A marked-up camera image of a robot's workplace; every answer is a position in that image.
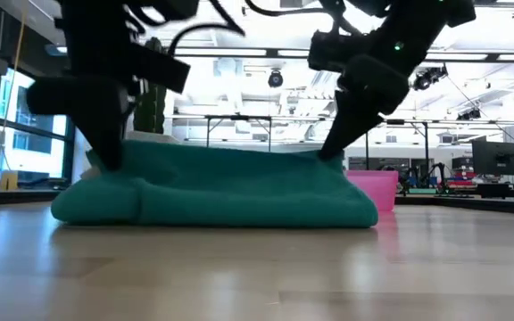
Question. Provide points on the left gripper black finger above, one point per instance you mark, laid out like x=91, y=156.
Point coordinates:
x=101, y=107

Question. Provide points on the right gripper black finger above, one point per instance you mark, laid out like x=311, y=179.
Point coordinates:
x=350, y=125

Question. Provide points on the pink translucent plastic basket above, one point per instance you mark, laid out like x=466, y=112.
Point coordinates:
x=377, y=187

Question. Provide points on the teal microfiber towel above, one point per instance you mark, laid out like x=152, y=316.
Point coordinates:
x=217, y=191

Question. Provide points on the black background robot arm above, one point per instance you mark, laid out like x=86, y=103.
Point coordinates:
x=435, y=174

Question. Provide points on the black ceiling spotlight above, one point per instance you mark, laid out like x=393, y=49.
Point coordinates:
x=428, y=76

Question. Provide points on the green cactus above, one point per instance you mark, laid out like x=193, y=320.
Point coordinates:
x=150, y=111

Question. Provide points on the small yellow box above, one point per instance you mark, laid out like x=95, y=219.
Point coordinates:
x=9, y=180

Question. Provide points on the long ceiling light bar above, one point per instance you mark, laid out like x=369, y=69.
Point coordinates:
x=221, y=52

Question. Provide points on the black computer monitor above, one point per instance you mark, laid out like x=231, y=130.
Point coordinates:
x=498, y=158

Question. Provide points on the black window frame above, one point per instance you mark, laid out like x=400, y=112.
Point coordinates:
x=72, y=147

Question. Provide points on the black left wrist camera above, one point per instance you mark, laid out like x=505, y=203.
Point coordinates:
x=163, y=67

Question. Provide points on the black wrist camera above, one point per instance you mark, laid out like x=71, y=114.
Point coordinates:
x=333, y=51
x=163, y=67

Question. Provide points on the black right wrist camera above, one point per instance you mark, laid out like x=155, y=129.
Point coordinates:
x=333, y=51

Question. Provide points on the black background rig frame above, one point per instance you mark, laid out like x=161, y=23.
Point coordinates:
x=239, y=118
x=425, y=142

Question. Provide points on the black ceiling dome camera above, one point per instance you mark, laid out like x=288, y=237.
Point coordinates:
x=276, y=79

